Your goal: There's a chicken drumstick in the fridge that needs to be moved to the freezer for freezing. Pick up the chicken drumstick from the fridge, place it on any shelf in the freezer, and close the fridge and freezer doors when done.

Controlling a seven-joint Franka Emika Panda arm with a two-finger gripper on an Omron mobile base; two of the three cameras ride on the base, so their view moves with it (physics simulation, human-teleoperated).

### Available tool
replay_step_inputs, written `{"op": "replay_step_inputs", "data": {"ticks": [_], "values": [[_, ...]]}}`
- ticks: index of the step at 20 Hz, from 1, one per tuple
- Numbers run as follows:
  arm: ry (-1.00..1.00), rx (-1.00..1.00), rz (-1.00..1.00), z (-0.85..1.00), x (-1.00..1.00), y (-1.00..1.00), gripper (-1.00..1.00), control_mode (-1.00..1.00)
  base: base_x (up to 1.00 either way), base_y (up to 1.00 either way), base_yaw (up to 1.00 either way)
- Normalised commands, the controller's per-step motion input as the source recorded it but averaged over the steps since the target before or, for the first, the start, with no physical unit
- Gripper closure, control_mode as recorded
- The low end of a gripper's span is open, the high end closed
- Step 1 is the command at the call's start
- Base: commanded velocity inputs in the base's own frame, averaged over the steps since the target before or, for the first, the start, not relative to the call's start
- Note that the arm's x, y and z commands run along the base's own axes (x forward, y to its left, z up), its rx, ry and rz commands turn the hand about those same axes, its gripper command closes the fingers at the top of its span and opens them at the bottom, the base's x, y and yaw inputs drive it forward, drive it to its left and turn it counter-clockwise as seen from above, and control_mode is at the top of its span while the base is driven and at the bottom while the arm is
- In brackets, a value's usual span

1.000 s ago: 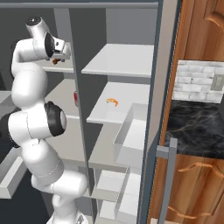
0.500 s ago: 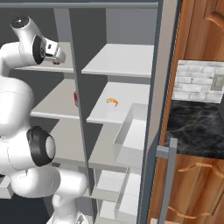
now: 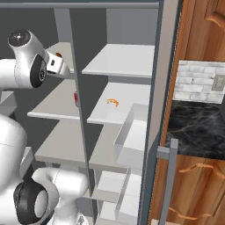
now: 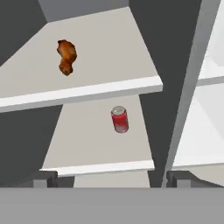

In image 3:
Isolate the wooden base cabinet front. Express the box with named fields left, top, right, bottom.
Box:
left=148, top=154, right=225, bottom=225

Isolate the curved wooden cabinet handle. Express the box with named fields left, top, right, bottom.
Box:
left=168, top=206, right=215, bottom=221
left=178, top=163, right=225, bottom=180

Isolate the small red food item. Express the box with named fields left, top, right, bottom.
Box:
left=73, top=91, right=79, bottom=108

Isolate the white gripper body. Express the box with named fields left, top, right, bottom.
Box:
left=58, top=60, right=71, bottom=80

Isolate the grey fridge door handle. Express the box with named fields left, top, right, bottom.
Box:
left=156, top=137, right=179, bottom=225

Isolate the grey wall socket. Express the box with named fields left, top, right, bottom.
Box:
left=211, top=73, right=225, bottom=93

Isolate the white fridge shelf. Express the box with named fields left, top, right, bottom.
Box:
left=86, top=82, right=152, bottom=126
left=81, top=43, right=156, bottom=79
left=88, top=123, right=130, bottom=174

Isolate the orange chicken drumstick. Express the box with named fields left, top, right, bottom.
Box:
left=105, top=98, right=120, bottom=108

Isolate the grey side-by-side fridge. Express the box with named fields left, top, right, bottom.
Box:
left=0, top=2, right=165, bottom=225

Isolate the large white fridge drawer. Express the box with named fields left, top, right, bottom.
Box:
left=112, top=103, right=149, bottom=171

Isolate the small white fridge drawer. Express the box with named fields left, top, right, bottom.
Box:
left=98, top=173, right=142, bottom=225
left=96, top=170, right=130, bottom=197

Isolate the wooden wall cupboard door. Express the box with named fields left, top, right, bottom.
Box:
left=175, top=0, right=225, bottom=63

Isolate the grey freezer shelf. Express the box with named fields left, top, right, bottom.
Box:
left=44, top=41, right=76, bottom=81
left=33, top=118, right=88, bottom=169
left=26, top=78, right=82, bottom=121

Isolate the grey fridge door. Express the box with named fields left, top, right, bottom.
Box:
left=136, top=0, right=185, bottom=225

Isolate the curved wooden cupboard handle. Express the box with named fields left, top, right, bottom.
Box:
left=204, top=12, right=225, bottom=32

